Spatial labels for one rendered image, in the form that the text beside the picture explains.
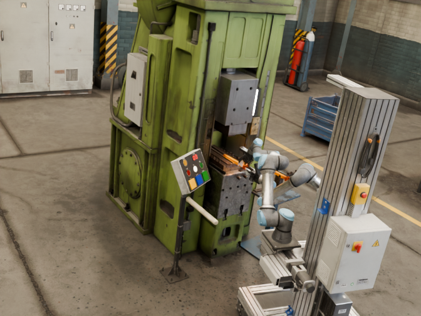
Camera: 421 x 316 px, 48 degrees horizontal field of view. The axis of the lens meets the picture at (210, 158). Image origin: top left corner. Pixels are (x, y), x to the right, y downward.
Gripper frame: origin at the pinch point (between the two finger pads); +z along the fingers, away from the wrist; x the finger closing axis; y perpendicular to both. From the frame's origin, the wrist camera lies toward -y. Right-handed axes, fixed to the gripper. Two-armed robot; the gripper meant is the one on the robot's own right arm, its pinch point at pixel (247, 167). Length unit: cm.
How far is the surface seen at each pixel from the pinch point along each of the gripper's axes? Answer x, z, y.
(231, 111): -12, 16, -47
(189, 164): -61, 2, -12
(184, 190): -70, -8, 5
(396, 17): 774, 399, -88
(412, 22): 773, 355, -83
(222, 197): -14.1, 11.8, 32.1
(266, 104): 42, 31, -45
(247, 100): 4, 16, -56
